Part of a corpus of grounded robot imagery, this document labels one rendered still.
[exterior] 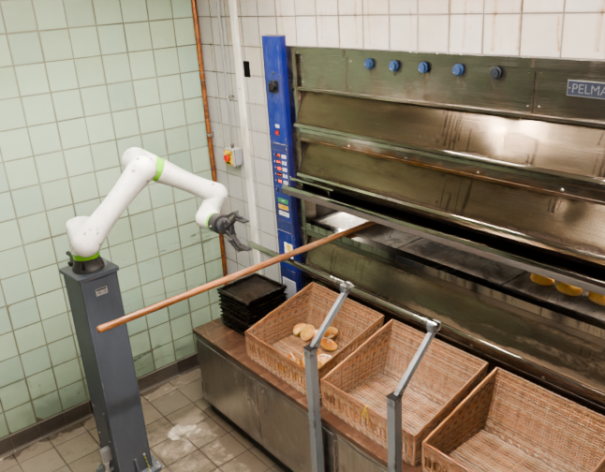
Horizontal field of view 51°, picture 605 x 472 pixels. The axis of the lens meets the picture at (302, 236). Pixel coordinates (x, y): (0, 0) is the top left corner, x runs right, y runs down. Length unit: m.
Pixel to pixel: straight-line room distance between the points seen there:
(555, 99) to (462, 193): 0.55
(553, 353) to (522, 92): 1.00
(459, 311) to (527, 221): 0.58
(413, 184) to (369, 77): 0.52
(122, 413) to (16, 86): 1.73
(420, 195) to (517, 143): 0.53
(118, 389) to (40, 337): 0.74
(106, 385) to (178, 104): 1.67
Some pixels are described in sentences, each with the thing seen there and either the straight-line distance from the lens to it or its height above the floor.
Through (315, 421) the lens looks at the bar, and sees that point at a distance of 2.93.
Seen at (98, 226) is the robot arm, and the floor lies 1.47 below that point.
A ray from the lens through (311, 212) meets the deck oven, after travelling 3.48.
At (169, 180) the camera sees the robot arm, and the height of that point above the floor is 1.57.
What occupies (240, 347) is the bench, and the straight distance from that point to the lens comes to 3.51.
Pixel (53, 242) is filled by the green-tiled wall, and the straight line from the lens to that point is 3.78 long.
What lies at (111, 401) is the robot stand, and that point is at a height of 0.52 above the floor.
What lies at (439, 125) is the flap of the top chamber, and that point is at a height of 1.81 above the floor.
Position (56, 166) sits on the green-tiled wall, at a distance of 3.70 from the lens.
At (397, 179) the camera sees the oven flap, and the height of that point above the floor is 1.55.
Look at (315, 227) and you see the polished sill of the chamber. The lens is 3.41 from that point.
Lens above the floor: 2.38
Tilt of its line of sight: 21 degrees down
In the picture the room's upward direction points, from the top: 4 degrees counter-clockwise
